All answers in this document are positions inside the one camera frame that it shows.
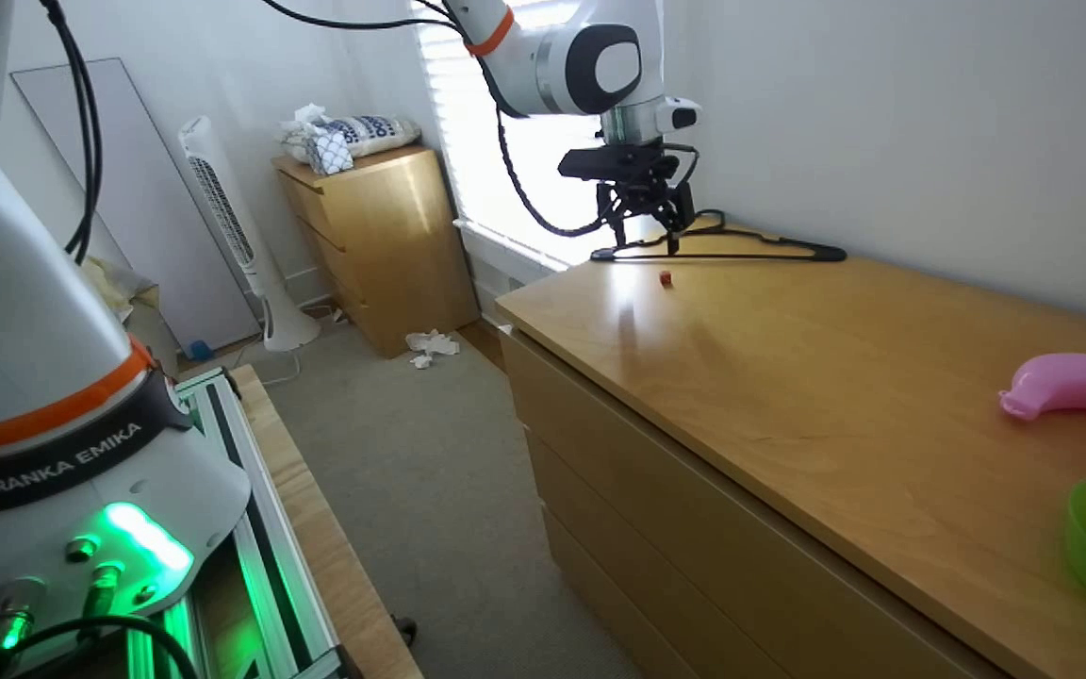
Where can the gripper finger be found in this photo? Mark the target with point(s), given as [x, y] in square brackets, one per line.
[615, 212]
[677, 215]

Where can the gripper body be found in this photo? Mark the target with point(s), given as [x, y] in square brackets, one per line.
[649, 168]

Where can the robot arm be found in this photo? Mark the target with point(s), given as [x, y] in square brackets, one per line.
[24, 311]

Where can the black clothes hanger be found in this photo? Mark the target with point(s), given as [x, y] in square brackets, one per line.
[788, 251]

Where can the window with blinds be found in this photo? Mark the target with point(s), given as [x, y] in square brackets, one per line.
[477, 160]

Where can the crumpled white paper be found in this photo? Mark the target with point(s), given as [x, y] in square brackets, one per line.
[430, 345]

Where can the wooden dresser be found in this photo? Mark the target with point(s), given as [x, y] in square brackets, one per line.
[383, 245]

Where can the white printed bag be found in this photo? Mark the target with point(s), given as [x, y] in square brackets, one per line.
[369, 132]

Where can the wooden drawer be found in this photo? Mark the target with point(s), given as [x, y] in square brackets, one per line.
[600, 547]
[590, 604]
[656, 490]

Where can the patterned white cloth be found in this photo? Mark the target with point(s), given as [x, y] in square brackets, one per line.
[328, 151]

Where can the white tower fan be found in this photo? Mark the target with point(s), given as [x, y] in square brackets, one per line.
[241, 236]

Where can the pink toy banana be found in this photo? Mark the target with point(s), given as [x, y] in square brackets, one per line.
[1076, 382]

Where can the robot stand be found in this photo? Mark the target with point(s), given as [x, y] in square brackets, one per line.
[317, 547]

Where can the leaning mirror panel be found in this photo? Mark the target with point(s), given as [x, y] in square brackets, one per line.
[138, 207]

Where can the yellowish crumpled cloth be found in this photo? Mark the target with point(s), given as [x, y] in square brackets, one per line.
[114, 283]

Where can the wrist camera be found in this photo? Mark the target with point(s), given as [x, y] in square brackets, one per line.
[590, 163]

